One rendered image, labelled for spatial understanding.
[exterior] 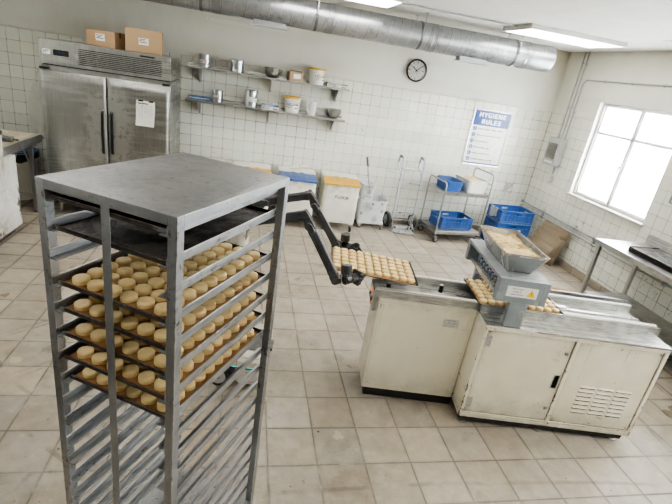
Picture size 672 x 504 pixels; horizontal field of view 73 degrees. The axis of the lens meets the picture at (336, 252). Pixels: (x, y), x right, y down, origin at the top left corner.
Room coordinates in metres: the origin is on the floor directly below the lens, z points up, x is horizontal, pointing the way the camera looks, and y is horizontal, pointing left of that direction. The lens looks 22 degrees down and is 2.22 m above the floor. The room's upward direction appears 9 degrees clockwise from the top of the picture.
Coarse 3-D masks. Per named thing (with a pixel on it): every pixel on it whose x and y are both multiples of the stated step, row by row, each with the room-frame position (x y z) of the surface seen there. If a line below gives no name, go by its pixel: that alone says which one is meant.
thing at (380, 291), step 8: (376, 288) 2.78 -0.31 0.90; (384, 288) 2.79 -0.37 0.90; (392, 288) 2.81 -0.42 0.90; (384, 296) 2.79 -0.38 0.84; (392, 296) 2.79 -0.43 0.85; (400, 296) 2.79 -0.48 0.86; (408, 296) 2.80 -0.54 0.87; (416, 296) 2.80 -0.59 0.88; (424, 296) 2.80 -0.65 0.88; (432, 296) 2.81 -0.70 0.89; (440, 296) 2.81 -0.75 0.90; (448, 296) 2.83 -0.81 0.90; (448, 304) 2.81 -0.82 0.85; (456, 304) 2.82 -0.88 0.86; (464, 304) 2.82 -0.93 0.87; (472, 304) 2.82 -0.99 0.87; (568, 312) 2.89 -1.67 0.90; (608, 320) 2.88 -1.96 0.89; (616, 320) 2.89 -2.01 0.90; (624, 320) 2.91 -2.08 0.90
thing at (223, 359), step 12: (252, 336) 1.62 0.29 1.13; (240, 348) 1.53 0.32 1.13; (216, 360) 1.40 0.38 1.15; (228, 360) 1.44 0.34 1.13; (84, 372) 1.22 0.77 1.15; (96, 372) 1.24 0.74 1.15; (204, 372) 1.32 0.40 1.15; (96, 384) 1.20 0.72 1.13; (120, 384) 1.19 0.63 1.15; (192, 384) 1.25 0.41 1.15; (132, 396) 1.16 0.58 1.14; (144, 396) 1.16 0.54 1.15; (180, 396) 1.19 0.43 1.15; (156, 408) 1.14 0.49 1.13
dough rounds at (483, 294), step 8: (472, 280) 3.13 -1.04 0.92; (480, 280) 3.16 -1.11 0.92; (472, 288) 3.01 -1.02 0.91; (480, 288) 3.01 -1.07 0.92; (480, 296) 2.87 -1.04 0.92; (488, 296) 2.89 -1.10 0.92; (496, 304) 2.82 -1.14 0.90; (504, 304) 2.83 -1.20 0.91; (552, 304) 2.93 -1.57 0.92; (552, 312) 2.84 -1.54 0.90
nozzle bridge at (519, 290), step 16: (480, 240) 3.33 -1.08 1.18; (480, 256) 3.25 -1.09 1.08; (480, 272) 3.04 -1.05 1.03; (496, 272) 2.71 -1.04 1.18; (512, 272) 2.75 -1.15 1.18; (496, 288) 2.64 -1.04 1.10; (512, 288) 2.63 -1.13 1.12; (528, 288) 2.64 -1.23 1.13; (544, 288) 2.64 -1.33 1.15; (512, 304) 2.63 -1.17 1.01; (528, 304) 2.64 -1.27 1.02; (544, 304) 2.64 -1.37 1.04; (512, 320) 2.64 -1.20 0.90
